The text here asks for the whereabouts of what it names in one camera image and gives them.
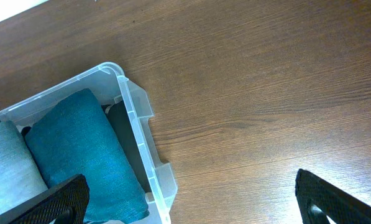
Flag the black garment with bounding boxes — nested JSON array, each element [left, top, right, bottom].
[[102, 101, 151, 192]]

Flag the light grey jeans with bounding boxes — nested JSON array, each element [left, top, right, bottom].
[[0, 121, 48, 214]]

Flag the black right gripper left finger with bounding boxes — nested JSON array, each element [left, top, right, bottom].
[[0, 174, 89, 224]]

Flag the blue denim jeans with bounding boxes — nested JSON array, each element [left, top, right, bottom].
[[24, 88, 149, 223]]

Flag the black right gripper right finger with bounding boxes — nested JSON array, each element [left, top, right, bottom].
[[295, 169, 371, 224]]

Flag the clear plastic storage container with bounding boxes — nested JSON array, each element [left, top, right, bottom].
[[0, 62, 178, 223]]

